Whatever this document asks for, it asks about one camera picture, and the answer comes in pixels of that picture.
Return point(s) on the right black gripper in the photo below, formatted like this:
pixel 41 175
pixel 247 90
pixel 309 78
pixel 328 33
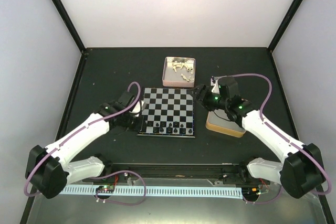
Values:
pixel 202 88

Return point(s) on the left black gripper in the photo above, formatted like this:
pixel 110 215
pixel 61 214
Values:
pixel 141 125

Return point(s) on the black chess king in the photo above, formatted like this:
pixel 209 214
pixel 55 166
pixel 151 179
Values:
pixel 162 127

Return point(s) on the black and grey chessboard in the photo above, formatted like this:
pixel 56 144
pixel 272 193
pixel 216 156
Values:
pixel 168 105

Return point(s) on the yellow tin tray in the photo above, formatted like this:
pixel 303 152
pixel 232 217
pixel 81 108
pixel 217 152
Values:
pixel 217 121

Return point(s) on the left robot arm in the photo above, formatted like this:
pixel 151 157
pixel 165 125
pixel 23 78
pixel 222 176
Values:
pixel 50 169

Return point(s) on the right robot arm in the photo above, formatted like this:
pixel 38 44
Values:
pixel 300 168

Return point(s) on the pile of white chess pieces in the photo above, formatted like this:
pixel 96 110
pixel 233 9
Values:
pixel 185 70

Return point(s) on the small green circuit board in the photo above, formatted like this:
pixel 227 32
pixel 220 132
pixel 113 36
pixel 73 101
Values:
pixel 105 189

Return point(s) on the pink tin tray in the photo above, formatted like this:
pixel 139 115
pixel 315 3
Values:
pixel 170 79

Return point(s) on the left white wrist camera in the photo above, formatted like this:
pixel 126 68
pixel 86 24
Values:
pixel 139 107

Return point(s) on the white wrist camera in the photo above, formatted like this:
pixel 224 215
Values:
pixel 215 85
pixel 139 107

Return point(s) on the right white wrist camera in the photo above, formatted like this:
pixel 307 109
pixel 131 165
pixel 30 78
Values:
pixel 215 85

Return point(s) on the light blue slotted cable duct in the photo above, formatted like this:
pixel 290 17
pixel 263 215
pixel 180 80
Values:
pixel 157 191

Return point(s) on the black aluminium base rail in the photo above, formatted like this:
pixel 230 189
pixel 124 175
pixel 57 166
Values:
pixel 228 173

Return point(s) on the right black frame post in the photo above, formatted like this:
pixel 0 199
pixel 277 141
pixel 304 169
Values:
pixel 290 13

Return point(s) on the black frame post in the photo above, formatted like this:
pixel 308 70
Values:
pixel 69 24
pixel 290 13

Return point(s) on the left black frame post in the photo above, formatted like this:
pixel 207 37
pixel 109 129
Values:
pixel 69 24

